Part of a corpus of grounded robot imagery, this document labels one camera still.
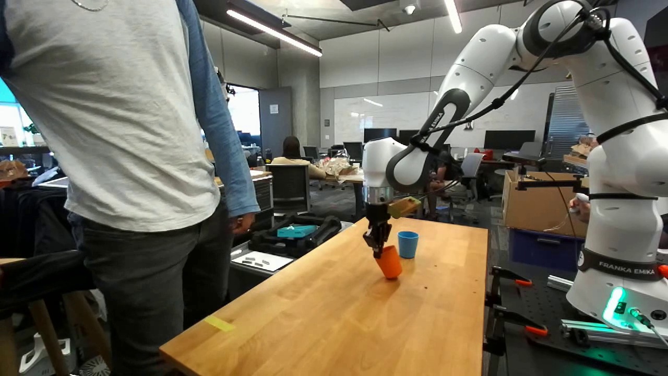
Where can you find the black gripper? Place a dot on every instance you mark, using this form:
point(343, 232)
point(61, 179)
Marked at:
point(379, 228)

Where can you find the orange plastic cup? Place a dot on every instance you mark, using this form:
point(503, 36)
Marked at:
point(388, 262)

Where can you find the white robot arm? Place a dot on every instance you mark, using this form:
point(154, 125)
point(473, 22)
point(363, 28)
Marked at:
point(621, 278)

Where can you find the blue plastic cup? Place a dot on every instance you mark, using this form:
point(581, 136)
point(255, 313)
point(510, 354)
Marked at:
point(408, 243)

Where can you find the black and teal bag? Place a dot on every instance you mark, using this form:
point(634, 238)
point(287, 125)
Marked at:
point(295, 234)

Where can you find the black office chair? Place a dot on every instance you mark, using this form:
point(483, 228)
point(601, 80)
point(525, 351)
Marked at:
point(290, 188)

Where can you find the cardboard box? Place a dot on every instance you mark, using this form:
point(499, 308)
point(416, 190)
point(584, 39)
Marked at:
point(537, 201)

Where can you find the blue storage bin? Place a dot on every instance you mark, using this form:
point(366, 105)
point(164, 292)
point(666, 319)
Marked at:
point(544, 249)

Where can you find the person in white shirt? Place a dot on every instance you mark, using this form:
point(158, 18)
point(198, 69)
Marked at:
point(128, 99)

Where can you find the wooden stool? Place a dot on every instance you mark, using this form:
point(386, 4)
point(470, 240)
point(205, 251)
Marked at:
point(26, 285)

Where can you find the orange handled clamp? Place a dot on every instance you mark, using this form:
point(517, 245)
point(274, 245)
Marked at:
point(499, 274)

